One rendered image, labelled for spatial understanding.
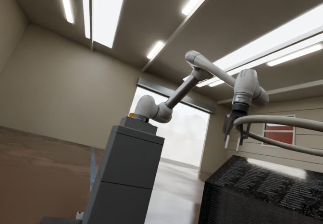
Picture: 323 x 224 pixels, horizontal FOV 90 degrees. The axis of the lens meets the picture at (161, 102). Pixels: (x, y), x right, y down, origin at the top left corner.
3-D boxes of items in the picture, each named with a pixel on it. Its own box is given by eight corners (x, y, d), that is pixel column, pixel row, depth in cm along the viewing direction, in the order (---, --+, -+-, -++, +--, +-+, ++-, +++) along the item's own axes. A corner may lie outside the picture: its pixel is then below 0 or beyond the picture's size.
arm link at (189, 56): (199, 49, 120) (210, 59, 128) (188, 44, 135) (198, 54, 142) (189, 64, 123) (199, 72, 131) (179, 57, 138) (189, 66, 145)
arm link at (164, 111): (146, 111, 166) (162, 118, 178) (149, 122, 154) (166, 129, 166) (200, 52, 139) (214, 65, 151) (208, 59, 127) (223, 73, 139)
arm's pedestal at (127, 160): (68, 254, 94) (113, 122, 114) (76, 213, 140) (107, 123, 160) (146, 255, 111) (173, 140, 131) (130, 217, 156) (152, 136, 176)
